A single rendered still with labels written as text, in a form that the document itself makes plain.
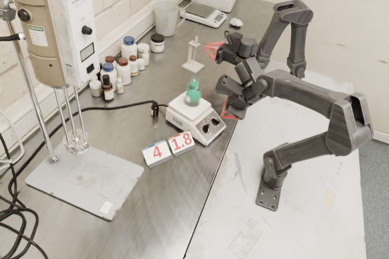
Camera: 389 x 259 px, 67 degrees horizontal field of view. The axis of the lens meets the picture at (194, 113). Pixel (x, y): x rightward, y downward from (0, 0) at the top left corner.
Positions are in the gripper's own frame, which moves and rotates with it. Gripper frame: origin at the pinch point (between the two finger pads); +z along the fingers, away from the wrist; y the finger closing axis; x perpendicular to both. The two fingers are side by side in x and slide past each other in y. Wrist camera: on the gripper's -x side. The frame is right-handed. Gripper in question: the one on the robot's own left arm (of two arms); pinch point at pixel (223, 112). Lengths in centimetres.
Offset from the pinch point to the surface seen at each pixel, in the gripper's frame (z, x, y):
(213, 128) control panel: 7.3, 1.3, 3.3
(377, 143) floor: 55, 176, -103
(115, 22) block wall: 34, -51, -37
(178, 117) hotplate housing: 10.9, -11.6, 4.4
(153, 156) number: 13.1, -14.0, 21.8
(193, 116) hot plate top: 6.5, -8.0, 3.9
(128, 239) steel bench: 7, -13, 49
